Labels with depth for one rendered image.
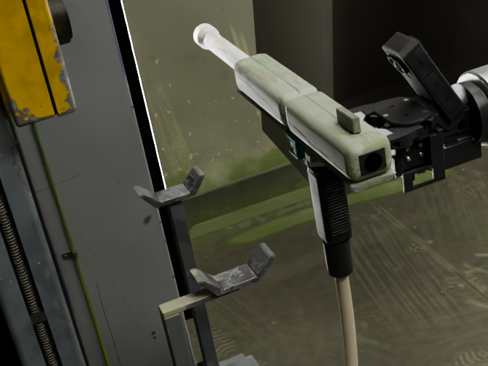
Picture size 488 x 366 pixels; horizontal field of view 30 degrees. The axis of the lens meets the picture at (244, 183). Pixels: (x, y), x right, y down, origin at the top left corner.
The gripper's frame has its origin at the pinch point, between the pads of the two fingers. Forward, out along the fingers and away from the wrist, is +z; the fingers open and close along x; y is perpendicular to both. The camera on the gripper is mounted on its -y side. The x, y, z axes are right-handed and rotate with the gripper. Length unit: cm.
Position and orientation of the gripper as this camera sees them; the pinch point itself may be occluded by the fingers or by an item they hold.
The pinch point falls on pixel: (311, 147)
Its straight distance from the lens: 97.2
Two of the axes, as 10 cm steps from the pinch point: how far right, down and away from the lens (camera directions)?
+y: 1.6, 8.7, 4.7
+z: -9.2, 3.1, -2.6
